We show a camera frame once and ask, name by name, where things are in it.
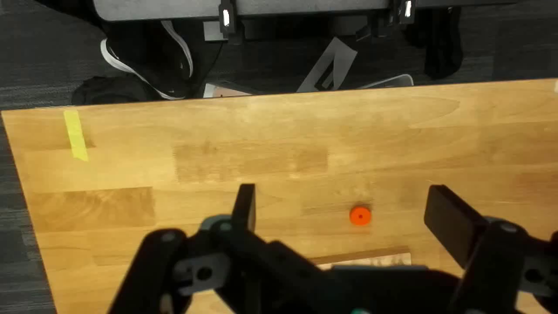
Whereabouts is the black white sneaker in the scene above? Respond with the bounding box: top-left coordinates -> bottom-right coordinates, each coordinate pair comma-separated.
99,19 -> 196,101

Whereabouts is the yellow tape strip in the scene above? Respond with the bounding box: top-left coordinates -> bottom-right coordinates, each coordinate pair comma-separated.
60,108 -> 90,164

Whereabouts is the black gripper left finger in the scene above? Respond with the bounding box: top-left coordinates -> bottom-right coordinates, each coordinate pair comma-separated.
106,183 -> 327,314

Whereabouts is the grey metal triangular frame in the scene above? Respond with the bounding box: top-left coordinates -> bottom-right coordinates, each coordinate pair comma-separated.
294,35 -> 359,94

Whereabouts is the orange disk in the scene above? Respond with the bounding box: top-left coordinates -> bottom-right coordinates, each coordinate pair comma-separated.
348,202 -> 373,228

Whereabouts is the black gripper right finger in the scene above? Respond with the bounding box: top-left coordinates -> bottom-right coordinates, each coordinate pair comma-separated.
423,183 -> 558,314

